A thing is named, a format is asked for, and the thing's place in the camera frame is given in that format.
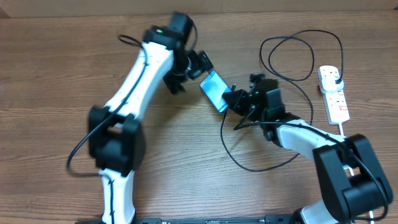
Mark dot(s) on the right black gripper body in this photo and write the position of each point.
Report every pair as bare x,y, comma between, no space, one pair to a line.
248,106

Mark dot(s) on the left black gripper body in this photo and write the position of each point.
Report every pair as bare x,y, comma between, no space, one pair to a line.
193,65

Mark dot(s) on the Samsung Galaxy smartphone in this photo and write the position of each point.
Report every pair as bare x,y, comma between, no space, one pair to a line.
214,87

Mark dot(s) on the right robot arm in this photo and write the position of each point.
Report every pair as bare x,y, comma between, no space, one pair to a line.
352,183

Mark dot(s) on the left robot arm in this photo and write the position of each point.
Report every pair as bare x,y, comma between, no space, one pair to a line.
115,133

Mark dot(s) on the white charger plug adapter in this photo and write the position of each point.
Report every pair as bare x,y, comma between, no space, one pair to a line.
331,84

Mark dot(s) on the white power strip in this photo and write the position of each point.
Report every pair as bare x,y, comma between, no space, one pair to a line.
335,103

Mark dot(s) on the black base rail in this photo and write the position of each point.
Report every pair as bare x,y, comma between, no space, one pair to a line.
268,219

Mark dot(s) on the cardboard wall panel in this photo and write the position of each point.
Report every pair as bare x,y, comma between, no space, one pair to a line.
78,8

